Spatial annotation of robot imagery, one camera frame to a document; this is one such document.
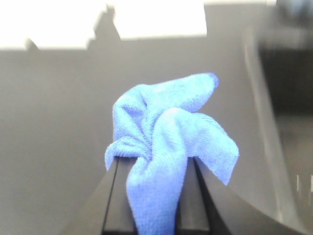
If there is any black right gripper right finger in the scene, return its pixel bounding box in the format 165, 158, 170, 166
176, 158, 303, 235

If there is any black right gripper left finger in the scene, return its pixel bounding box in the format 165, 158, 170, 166
60, 158, 137, 235

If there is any blue microfiber cloth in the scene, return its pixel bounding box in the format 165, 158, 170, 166
104, 72, 240, 235

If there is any black lab sink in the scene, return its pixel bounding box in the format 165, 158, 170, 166
244, 29, 313, 235

